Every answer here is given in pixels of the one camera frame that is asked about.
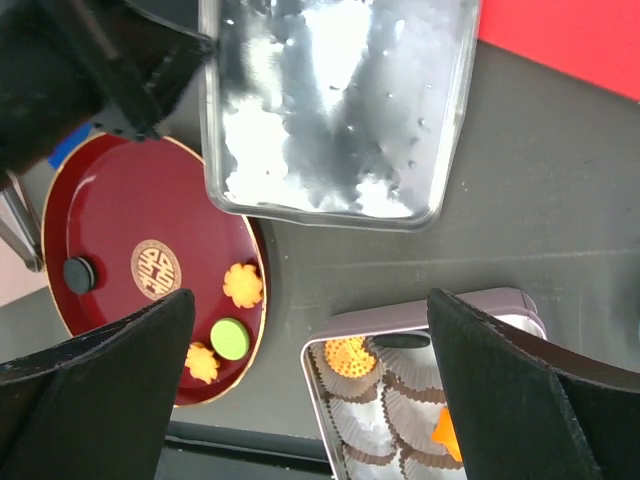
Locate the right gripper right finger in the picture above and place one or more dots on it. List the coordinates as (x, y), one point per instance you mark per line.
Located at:
(525, 408)

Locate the orange flower cookie lower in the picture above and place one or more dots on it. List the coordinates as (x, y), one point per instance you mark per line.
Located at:
(202, 363)

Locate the silver metal tongs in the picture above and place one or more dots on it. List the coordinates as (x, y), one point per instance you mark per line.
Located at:
(21, 228)

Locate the silver tin lid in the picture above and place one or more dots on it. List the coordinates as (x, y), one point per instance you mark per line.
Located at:
(335, 113)

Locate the orange round cookie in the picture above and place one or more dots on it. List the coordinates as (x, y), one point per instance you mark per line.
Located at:
(348, 357)

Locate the red folder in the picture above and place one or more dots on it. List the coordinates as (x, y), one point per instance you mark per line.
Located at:
(593, 41)

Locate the red round lacquer tray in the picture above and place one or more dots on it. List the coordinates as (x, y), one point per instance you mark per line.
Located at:
(140, 213)

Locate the orange flower cookie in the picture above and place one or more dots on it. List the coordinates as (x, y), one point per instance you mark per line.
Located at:
(243, 285)
(202, 363)

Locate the pink notebook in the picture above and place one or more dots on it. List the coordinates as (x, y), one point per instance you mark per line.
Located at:
(16, 281)

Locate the black sandwich cookie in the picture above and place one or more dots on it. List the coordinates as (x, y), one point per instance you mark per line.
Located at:
(79, 275)
(403, 340)

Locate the cookie tin with paper cups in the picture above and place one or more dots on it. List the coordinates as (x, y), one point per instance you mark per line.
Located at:
(379, 426)

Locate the orange leaf cookie large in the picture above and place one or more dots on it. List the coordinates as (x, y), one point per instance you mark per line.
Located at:
(444, 434)

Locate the orange flower cookie right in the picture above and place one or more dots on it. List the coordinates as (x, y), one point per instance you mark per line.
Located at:
(243, 285)

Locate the blue folder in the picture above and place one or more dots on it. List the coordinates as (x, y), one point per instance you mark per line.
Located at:
(70, 143)

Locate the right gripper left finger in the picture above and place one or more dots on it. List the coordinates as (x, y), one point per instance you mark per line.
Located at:
(97, 406)

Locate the green sandwich cookie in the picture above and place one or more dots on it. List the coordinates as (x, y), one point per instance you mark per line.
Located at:
(230, 339)

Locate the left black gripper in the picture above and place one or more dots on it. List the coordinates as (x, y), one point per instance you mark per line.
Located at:
(113, 64)

